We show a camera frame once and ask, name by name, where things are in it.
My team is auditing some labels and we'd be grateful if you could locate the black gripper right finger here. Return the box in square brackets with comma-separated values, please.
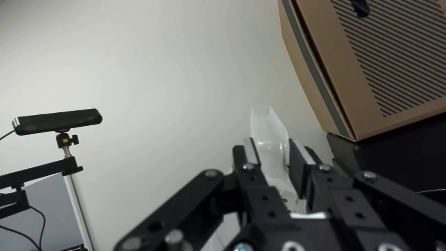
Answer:
[287, 137, 446, 251]

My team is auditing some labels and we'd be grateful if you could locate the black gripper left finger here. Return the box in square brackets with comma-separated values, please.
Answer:
[113, 137, 291, 251]

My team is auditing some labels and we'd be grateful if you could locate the clear plastic measuring jug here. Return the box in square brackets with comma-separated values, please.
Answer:
[249, 106, 298, 207]

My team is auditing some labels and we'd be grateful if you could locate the black cabinet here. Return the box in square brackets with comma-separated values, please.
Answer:
[326, 112, 446, 207]

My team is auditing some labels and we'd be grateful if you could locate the black stereo camera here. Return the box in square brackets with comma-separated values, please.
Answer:
[11, 107, 104, 138]

